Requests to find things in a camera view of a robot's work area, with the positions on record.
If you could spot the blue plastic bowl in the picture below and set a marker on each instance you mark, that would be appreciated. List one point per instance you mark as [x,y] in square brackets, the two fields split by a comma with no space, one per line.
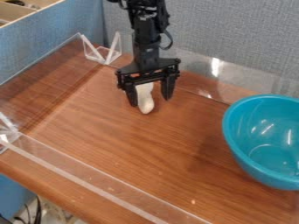
[260,129]

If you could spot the white plush mushroom toy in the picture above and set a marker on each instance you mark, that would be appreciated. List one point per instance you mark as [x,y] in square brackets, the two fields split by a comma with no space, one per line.
[145,102]

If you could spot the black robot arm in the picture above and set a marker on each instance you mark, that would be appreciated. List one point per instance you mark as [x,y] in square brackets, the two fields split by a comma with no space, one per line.
[149,19]

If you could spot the clear acrylic corner bracket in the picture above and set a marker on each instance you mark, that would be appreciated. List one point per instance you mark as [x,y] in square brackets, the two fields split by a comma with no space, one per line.
[100,54]

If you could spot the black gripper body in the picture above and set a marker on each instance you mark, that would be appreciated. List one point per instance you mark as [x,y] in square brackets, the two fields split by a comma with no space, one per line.
[146,67]

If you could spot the clear acrylic front barrier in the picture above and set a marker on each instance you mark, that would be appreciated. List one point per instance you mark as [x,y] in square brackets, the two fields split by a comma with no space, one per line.
[156,210]

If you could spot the clear acrylic back barrier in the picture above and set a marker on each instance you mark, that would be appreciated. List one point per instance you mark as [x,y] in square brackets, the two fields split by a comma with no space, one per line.
[224,81]

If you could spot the wooden shelf box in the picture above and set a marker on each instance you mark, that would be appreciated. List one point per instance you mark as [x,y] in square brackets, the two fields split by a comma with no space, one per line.
[14,10]

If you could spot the clear acrylic left barrier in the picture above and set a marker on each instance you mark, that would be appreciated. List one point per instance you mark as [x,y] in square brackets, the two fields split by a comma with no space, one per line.
[56,48]

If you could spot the clear acrylic barrier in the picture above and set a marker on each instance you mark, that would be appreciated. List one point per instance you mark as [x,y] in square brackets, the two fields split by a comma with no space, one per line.
[156,210]
[224,81]
[56,48]

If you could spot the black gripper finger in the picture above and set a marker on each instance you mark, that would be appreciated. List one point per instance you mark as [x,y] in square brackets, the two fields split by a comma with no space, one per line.
[130,94]
[168,84]

